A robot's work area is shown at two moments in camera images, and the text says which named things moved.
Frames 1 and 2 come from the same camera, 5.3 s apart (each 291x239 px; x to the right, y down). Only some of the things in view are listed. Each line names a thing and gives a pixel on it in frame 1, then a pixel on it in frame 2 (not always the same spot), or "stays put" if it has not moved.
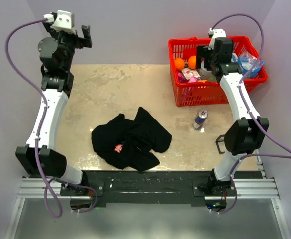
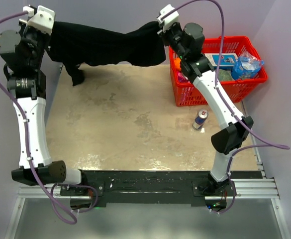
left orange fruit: [179, 63] stays put
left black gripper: [86, 31] → [25, 28]
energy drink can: [200, 119] stays put
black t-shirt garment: [125, 143] → [78, 44]
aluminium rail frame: [265, 188] stays put
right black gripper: [203, 52] → [176, 26]
